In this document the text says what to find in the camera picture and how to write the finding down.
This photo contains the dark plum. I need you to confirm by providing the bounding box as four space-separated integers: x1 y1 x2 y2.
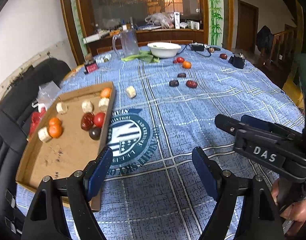
88 126 101 140

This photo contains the large red date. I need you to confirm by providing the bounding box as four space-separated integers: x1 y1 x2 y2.
80 112 94 131

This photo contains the orange mandarin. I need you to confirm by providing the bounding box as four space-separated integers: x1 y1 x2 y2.
100 87 112 99
48 124 63 138

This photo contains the beige sponge chunk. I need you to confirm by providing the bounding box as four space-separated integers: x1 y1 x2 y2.
38 126 52 142
126 86 137 99
98 98 110 112
81 100 94 113

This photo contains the orange mandarin tray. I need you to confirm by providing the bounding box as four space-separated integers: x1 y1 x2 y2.
48 117 62 126

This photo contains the beige sponge chunk tray corner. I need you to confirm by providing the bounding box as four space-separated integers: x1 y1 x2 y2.
56 102 68 115

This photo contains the right hand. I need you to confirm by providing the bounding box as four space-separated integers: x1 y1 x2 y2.
270 179 306 230

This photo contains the brown cardboard tray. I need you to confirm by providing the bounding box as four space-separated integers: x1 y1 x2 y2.
15 81 116 212

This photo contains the red date middle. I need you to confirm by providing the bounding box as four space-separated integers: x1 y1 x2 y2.
186 80 197 88

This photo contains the black small box device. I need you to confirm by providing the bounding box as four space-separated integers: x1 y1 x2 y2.
228 53 246 69

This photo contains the red date far right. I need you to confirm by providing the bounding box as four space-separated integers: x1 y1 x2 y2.
220 53 227 60

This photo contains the blue plaid tablecloth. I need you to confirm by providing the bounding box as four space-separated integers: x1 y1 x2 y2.
15 44 306 240

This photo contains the dark date small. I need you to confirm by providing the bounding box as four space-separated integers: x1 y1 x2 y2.
177 73 187 78

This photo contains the dark date middle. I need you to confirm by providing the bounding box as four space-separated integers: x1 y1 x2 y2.
169 80 179 87

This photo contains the small orange far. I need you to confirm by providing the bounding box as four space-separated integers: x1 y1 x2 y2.
182 61 192 69

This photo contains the red cherry tomato far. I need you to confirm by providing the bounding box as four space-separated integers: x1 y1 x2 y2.
173 57 185 63

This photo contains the black power adapter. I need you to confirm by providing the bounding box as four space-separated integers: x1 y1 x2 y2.
190 43 205 51

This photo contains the red plastic bag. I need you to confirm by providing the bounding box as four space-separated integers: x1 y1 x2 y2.
27 107 46 141

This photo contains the beige sponge chunk on table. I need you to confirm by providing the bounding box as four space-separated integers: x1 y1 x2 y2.
126 86 137 99

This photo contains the clear plastic bag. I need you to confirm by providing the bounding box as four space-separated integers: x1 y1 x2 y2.
32 81 60 112

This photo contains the wooden sideboard cabinet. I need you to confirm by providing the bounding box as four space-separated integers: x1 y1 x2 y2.
86 28 208 55

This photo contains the white bowl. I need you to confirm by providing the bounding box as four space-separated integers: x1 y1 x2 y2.
147 42 181 59

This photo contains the black leather sofa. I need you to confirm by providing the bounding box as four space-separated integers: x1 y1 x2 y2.
0 58 70 239

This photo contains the green leafy vegetable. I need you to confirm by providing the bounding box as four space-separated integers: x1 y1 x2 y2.
122 50 160 63

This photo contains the dark jar with pink label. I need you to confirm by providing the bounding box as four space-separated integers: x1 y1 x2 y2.
84 60 98 74

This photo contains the clear glass mug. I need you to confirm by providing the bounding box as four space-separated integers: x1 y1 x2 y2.
112 29 139 57

